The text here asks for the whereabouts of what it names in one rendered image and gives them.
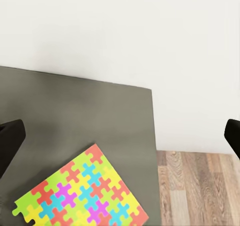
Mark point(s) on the desk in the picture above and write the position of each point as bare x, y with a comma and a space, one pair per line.
64, 116

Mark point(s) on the jigsaw puzzle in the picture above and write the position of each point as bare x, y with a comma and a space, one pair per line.
85, 192

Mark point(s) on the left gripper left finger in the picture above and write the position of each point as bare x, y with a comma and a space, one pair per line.
12, 135

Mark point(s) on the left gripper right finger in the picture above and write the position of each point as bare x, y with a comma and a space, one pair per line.
232, 135

